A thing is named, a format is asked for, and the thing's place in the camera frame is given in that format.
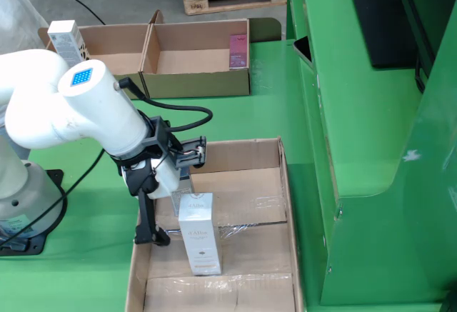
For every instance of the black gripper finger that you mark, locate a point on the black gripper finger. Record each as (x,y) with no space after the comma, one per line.
(146,212)

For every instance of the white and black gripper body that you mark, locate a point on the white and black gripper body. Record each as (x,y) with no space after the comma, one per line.
(164,180)

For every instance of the white d'Alba carton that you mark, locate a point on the white d'Alba carton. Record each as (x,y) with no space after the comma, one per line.
(200,233)

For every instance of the large shallow cardboard tray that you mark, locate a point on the large shallow cardboard tray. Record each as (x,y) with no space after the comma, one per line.
(250,190)

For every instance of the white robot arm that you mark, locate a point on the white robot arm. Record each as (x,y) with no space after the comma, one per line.
(100,112)

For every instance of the plain cardboard box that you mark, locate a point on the plain cardboard box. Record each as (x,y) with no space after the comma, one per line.
(196,85)

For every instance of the cardboard box with raised flap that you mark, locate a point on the cardboard box with raised flap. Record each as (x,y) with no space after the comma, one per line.
(114,40)

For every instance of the blue grey M carton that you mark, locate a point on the blue grey M carton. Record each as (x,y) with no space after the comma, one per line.
(176,203)

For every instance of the pink carton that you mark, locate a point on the pink carton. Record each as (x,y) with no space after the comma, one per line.
(238,51)

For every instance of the white carton with dark spots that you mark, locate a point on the white carton with dark spots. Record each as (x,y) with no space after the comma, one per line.
(66,40)

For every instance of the wooden pallet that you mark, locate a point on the wooden pallet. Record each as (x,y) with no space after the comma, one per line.
(194,5)

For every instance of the green metal cabinet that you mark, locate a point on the green metal cabinet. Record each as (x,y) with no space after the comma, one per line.
(375,148)

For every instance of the black flat screen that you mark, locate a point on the black flat screen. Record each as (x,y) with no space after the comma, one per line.
(378,15)

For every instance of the dark upright panel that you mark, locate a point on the dark upright panel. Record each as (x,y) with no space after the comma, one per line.
(423,5)

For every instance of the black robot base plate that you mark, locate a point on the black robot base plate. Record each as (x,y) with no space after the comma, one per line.
(35,246)

